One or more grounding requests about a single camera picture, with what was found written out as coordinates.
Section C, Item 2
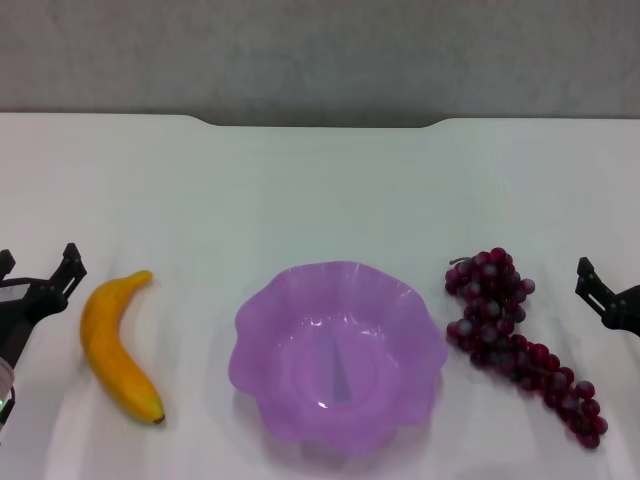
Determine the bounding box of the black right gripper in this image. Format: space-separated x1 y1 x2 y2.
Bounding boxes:
576 257 640 335

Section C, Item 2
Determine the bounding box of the dark red grape bunch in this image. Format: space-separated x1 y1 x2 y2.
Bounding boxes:
444 246 610 450

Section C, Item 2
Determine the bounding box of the yellow banana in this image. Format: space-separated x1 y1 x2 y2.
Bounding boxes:
80 269 167 427

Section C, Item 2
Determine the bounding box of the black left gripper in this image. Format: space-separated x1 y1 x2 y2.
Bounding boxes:
0 243 88 371

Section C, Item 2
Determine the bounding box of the purple wavy plastic bowl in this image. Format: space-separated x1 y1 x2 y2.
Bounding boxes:
228 260 449 457

